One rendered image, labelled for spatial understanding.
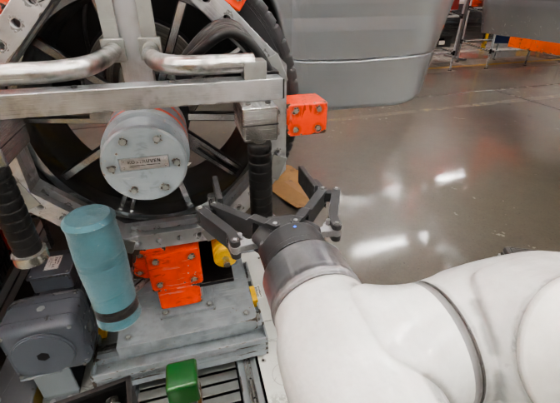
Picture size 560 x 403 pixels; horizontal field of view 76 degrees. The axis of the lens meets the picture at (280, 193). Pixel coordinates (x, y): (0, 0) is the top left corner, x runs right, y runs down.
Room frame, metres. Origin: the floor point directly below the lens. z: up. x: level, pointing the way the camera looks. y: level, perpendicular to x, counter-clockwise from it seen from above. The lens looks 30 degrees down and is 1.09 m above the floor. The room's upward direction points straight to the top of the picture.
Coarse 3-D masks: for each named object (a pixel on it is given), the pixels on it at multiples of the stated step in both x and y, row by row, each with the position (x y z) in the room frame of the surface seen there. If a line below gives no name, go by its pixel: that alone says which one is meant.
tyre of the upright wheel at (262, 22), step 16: (256, 0) 0.78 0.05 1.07; (224, 16) 0.77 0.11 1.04; (256, 16) 0.78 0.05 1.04; (272, 16) 0.80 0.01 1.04; (272, 32) 0.79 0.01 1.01; (272, 48) 0.79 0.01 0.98; (288, 48) 0.81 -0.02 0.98; (288, 64) 0.80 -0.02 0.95; (288, 80) 0.80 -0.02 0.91; (288, 144) 0.80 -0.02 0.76
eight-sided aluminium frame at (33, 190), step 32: (32, 0) 0.65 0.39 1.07; (192, 0) 0.67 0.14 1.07; (224, 0) 0.68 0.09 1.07; (0, 32) 0.59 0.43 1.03; (32, 32) 0.64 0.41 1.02; (256, 32) 0.70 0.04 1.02; (32, 192) 0.59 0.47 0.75; (64, 192) 0.65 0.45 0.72; (128, 224) 0.67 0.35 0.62; (160, 224) 0.68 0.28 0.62; (192, 224) 0.67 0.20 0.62
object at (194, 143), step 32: (64, 0) 0.70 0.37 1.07; (32, 128) 0.70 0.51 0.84; (64, 128) 0.85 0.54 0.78; (32, 160) 0.66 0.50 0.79; (64, 160) 0.75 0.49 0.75; (96, 160) 0.71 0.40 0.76; (224, 160) 0.78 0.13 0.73; (96, 192) 0.73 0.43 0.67; (192, 192) 0.81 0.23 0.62; (224, 192) 0.76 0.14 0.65
